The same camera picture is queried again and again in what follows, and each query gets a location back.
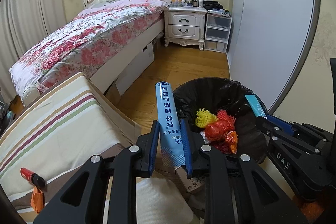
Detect striped table cloth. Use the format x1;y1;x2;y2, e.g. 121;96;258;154
1;73;141;223

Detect orange torn plastic piece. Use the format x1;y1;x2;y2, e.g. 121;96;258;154
30;186;45;214

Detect red black cylindrical bottle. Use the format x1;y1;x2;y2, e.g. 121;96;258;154
20;168;46;189

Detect red plastic bag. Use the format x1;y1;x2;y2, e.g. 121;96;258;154
205;120;235;141

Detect cardboard box on floor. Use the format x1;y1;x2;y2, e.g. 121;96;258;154
174;166;206;193

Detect white bed with headboard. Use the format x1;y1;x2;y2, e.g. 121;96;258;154
10;0;167;105

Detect white plastic drawer unit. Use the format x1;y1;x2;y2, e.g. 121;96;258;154
205;10;232;53

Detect white wardrobe sliding door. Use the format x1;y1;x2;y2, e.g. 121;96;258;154
227;0;320;112

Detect orange plastic snack bag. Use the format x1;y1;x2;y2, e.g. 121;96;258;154
218;131;238;154

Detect light blue toothpaste box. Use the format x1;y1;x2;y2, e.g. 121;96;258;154
155;81;185;167

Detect floral pink quilt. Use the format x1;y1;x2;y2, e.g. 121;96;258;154
10;0;167;97

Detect black lined trash bin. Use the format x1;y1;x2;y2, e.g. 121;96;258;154
173;77;266;164

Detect white two-drawer nightstand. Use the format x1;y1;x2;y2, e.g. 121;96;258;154
164;6;207;51

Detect orange foam fruit net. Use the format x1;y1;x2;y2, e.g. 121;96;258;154
217;110;236;126

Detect beige window curtains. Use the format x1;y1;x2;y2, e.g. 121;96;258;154
1;0;66;103

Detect yellow foam fruit net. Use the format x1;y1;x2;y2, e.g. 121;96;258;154
195;109;218;128

